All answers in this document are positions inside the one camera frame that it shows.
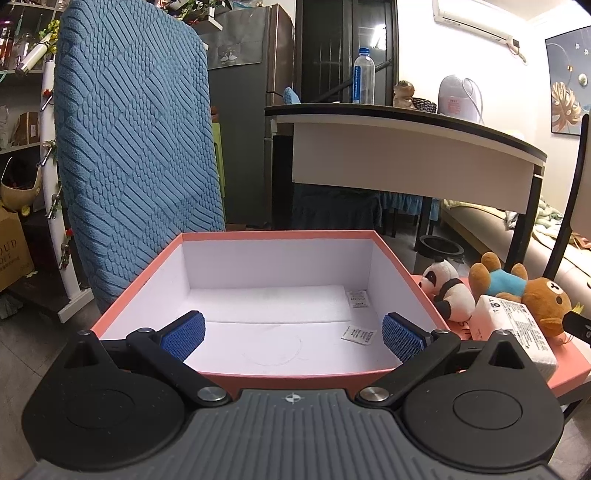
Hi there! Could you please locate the blue covered chair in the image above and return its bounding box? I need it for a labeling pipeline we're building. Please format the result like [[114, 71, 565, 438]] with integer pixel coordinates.
[[54, 0, 227, 315]]

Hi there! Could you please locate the green cloth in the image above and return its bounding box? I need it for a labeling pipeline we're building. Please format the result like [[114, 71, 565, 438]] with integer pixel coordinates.
[[505, 196, 564, 232]]

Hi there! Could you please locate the small animal figurine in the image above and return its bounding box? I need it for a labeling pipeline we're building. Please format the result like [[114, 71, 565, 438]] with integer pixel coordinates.
[[392, 80, 418, 110]]

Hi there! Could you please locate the beige sofa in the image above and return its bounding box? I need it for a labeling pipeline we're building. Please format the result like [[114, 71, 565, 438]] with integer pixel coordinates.
[[441, 198, 591, 315]]

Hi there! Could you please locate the golden bowl basket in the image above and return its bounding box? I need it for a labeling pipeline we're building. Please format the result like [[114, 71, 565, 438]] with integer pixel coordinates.
[[0, 159, 42, 216]]

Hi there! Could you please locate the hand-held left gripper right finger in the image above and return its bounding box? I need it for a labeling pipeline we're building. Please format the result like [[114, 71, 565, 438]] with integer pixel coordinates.
[[355, 312, 546, 409]]

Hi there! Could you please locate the brown bear plush toy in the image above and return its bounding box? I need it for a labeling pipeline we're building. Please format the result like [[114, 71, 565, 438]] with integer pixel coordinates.
[[468, 251, 583, 347]]

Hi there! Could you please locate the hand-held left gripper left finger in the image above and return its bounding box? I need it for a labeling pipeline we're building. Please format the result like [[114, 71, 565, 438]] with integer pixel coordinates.
[[51, 310, 230, 409]]

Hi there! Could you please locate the clear water bottle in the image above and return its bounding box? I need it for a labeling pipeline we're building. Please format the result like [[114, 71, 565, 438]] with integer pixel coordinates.
[[352, 47, 376, 105]]

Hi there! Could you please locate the panda plush toy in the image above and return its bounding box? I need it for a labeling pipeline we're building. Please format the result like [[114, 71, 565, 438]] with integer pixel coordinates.
[[419, 259, 476, 322]]

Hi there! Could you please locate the white thermos bottle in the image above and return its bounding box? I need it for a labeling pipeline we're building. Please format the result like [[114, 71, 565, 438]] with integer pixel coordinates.
[[16, 41, 57, 75]]

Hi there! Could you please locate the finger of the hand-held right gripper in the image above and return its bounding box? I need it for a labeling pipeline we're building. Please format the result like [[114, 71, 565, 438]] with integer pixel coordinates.
[[562, 310, 591, 345]]

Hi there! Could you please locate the white air conditioner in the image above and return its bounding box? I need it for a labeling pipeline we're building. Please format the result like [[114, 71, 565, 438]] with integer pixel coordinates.
[[431, 0, 527, 61]]

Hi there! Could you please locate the grey refrigerator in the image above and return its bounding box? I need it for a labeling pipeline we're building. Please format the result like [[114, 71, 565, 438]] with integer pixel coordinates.
[[191, 4, 297, 228]]

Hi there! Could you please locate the white tissue pack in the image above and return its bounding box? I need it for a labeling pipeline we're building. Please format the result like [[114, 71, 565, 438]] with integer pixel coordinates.
[[473, 294, 559, 382]]

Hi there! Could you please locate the pink box lid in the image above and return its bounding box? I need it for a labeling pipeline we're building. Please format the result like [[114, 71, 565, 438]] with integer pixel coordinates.
[[409, 272, 591, 400]]

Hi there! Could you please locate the white hook rack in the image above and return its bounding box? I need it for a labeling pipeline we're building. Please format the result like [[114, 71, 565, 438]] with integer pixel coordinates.
[[40, 60, 82, 324]]

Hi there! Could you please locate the brown cardboard box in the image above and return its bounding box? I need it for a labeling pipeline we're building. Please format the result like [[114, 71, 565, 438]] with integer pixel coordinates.
[[0, 205, 36, 292]]

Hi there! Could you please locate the white desiccant packet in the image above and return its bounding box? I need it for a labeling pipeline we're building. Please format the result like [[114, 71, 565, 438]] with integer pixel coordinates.
[[345, 288, 374, 309], [341, 325, 378, 345]]

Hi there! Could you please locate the black round bin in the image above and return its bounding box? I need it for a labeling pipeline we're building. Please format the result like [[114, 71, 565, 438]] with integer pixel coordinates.
[[419, 234, 465, 265]]

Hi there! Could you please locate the dark door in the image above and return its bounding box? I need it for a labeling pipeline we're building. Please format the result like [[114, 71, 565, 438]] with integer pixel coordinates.
[[295, 0, 399, 105]]

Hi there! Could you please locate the pink cardboard box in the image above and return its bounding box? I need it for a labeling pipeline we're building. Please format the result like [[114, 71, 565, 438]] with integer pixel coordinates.
[[90, 230, 451, 400]]

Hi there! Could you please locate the black framed chair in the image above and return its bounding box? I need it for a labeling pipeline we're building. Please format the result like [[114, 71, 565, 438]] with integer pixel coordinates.
[[542, 113, 591, 278]]

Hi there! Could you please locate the white humidifier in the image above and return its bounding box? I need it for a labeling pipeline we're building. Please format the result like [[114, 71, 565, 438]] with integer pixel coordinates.
[[436, 75, 484, 123]]

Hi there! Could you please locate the framed wall picture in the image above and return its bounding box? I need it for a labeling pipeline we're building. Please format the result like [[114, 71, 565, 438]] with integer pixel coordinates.
[[545, 21, 591, 137]]

